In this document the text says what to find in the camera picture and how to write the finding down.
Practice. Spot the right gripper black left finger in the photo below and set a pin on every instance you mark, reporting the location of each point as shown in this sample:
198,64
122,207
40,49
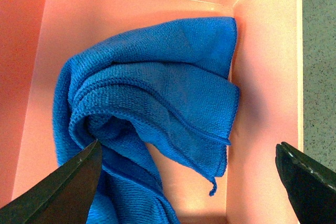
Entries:
64,196

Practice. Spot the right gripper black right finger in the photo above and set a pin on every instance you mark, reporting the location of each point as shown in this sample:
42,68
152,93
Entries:
310,186

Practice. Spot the blue microfiber cloth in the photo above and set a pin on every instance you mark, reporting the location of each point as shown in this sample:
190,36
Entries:
165,85

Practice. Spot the pink plastic bin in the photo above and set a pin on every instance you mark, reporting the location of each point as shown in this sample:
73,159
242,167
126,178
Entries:
38,36

